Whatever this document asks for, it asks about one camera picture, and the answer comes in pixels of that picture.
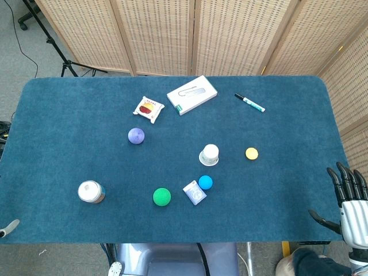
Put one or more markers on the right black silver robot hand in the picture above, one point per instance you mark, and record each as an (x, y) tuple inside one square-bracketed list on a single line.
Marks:
[(353, 218)]

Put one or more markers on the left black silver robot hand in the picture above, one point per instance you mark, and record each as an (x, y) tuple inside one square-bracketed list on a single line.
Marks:
[(10, 226)]

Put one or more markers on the white paper cup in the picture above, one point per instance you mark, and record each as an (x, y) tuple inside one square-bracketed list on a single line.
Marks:
[(209, 155)]

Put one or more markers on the black chair leg with caster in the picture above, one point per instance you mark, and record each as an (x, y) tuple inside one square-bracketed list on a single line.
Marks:
[(24, 20)]

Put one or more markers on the person leg in jeans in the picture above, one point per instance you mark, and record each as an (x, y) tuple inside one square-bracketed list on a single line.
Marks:
[(310, 263)]

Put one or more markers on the white lidded jar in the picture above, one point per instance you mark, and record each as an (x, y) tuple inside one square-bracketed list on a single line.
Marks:
[(90, 191)]

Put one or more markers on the blue carpet table mat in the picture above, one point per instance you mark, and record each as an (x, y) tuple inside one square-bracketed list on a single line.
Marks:
[(72, 149)]

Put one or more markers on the white table leg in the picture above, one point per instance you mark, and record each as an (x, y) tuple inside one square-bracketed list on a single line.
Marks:
[(249, 258)]

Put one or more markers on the white round flange plate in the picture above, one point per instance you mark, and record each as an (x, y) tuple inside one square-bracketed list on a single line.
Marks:
[(115, 269)]

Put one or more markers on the yellow ball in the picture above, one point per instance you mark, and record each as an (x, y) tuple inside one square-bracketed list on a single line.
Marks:
[(251, 153)]

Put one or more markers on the blue foam ball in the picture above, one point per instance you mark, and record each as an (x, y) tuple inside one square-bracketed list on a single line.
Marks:
[(205, 182)]

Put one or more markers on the green foam ball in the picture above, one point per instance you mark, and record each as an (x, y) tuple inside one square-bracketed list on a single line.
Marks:
[(161, 197)]

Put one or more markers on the white green marker pen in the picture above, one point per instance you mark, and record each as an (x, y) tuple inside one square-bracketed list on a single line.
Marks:
[(250, 103)]

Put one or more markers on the purple foam ball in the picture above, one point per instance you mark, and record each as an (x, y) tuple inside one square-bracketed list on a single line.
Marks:
[(136, 135)]

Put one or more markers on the small blue white packet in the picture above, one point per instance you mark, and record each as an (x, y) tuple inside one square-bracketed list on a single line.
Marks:
[(194, 193)]

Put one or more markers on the blue-grey robot torso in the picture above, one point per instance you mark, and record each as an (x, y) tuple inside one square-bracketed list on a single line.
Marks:
[(172, 258)]

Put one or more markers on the black tripod stand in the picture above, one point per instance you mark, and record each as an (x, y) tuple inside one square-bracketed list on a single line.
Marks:
[(68, 64)]

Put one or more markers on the red yellow snack packet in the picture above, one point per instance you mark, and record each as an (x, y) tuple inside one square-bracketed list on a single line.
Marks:
[(148, 109)]

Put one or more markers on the white box with green label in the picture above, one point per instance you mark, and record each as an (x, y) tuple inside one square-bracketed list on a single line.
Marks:
[(191, 95)]

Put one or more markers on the wicker folding screen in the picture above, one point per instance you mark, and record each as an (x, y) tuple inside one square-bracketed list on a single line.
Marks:
[(161, 34)]

